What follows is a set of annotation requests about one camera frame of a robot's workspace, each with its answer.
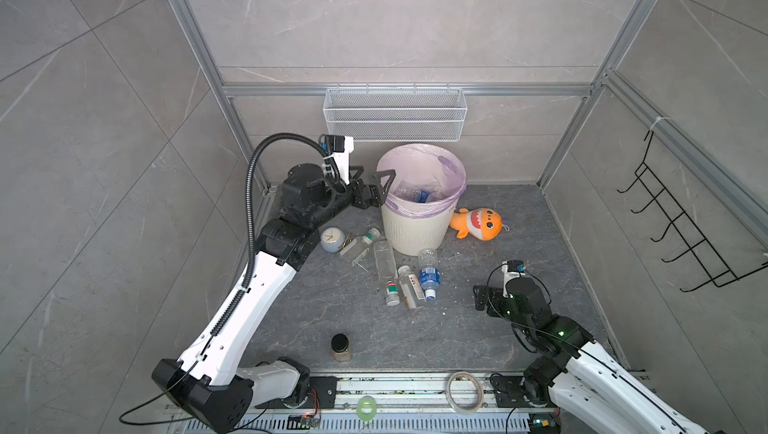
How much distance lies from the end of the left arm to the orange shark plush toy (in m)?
0.48

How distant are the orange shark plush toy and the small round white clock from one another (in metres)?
0.38

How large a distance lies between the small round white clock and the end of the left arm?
446mm

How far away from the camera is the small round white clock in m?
1.00
